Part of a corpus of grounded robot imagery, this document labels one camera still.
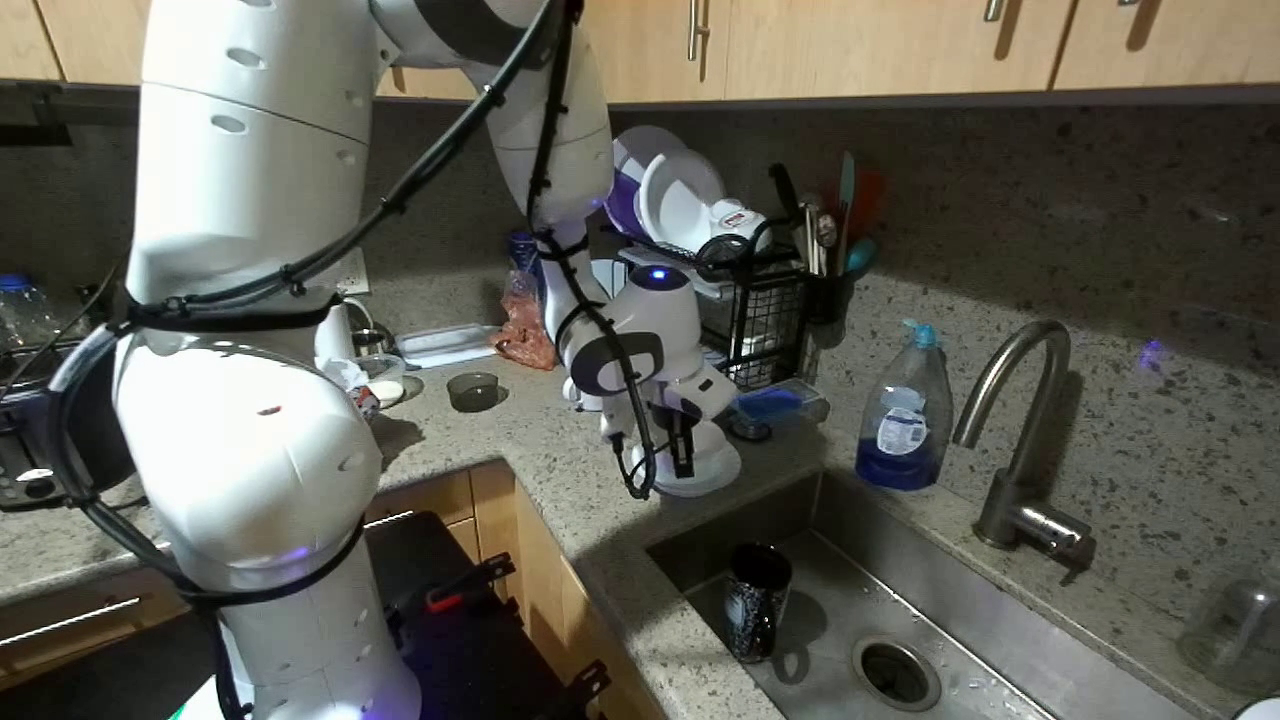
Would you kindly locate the black utensil caddy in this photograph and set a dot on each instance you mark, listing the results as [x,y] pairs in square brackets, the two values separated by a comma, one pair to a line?
[755,307]

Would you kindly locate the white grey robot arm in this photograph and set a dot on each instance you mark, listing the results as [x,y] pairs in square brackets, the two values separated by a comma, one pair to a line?
[272,139]

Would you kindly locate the orange plastic bag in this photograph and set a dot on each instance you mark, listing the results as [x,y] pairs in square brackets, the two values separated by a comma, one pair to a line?
[523,333]

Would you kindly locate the stainless steel sink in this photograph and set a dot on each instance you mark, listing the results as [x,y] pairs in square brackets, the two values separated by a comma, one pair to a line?
[888,624]

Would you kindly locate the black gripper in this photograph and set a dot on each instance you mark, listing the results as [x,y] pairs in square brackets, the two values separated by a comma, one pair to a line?
[678,450]

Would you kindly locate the white bowl with flower pattern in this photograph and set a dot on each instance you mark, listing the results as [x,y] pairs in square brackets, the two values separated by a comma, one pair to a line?
[697,470]

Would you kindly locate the teal handled utensil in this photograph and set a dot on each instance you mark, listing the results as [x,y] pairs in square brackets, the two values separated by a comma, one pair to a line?
[862,259]

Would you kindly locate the blue dish soap bottle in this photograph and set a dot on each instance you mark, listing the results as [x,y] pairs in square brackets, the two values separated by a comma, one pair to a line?
[907,419]

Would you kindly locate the chrome kitchen faucet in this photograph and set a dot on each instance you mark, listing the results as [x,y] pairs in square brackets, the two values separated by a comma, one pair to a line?
[1018,504]

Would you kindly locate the white plate in rack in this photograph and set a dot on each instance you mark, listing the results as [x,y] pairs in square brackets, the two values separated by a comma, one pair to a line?
[672,201]

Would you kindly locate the black mug in sink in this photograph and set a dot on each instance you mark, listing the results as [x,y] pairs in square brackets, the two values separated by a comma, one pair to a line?
[755,600]

